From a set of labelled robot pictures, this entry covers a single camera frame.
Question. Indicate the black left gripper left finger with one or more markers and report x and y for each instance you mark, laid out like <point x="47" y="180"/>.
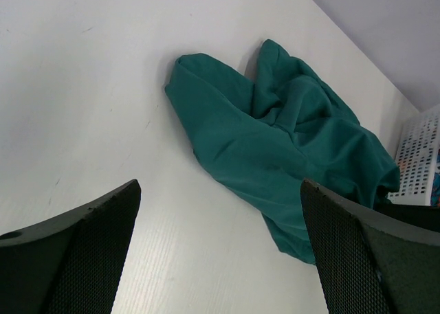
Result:
<point x="73" y="262"/>

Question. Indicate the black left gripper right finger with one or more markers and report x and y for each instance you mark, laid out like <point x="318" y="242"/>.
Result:
<point x="373" y="261"/>

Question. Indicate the teal green shorts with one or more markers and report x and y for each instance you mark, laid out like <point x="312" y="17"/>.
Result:
<point x="261" y="138"/>

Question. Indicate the patterned blue orange shorts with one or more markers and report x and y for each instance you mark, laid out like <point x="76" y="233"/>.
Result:
<point x="435" y="193"/>

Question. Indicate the white plastic mesh basket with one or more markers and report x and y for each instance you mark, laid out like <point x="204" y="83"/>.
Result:
<point x="416" y="157"/>

